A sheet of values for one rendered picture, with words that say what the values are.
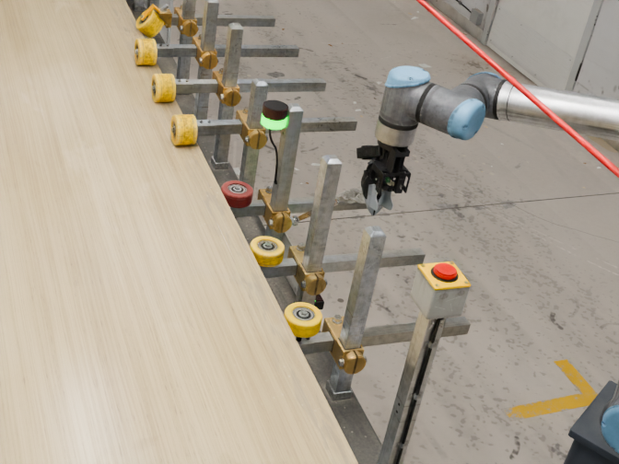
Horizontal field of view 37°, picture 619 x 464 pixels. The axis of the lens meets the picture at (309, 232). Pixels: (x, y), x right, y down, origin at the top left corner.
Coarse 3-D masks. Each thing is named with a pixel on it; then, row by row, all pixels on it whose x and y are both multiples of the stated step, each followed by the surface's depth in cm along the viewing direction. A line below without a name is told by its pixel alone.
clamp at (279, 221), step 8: (264, 192) 241; (264, 200) 238; (272, 208) 235; (264, 216) 239; (272, 216) 234; (280, 216) 233; (288, 216) 234; (272, 224) 234; (280, 224) 234; (288, 224) 235; (280, 232) 235
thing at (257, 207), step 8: (256, 200) 239; (296, 200) 242; (304, 200) 243; (312, 200) 243; (232, 208) 234; (240, 208) 235; (248, 208) 236; (256, 208) 237; (264, 208) 238; (288, 208) 241; (296, 208) 241; (304, 208) 242; (336, 208) 246; (344, 208) 247; (352, 208) 248; (360, 208) 249; (240, 216) 237
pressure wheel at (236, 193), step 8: (224, 184) 234; (232, 184) 235; (240, 184) 236; (248, 184) 236; (224, 192) 231; (232, 192) 231; (240, 192) 232; (248, 192) 232; (232, 200) 231; (240, 200) 231; (248, 200) 232
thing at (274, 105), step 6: (270, 102) 220; (276, 102) 220; (282, 102) 221; (270, 108) 217; (276, 108) 218; (282, 108) 218; (276, 120) 218; (282, 120) 219; (270, 132) 222; (282, 132) 224; (270, 138) 223; (276, 150) 226; (276, 156) 226; (276, 162) 227; (276, 168) 228; (276, 174) 229; (276, 180) 231
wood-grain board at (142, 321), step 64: (0, 0) 312; (64, 0) 321; (0, 64) 272; (64, 64) 279; (128, 64) 286; (0, 128) 241; (64, 128) 247; (128, 128) 252; (0, 192) 217; (64, 192) 221; (128, 192) 225; (192, 192) 230; (0, 256) 197; (64, 256) 200; (128, 256) 204; (192, 256) 207; (0, 320) 180; (64, 320) 183; (128, 320) 186; (192, 320) 189; (256, 320) 192; (0, 384) 166; (64, 384) 169; (128, 384) 171; (192, 384) 174; (256, 384) 176; (0, 448) 154; (64, 448) 156; (128, 448) 158; (192, 448) 160; (256, 448) 163; (320, 448) 165
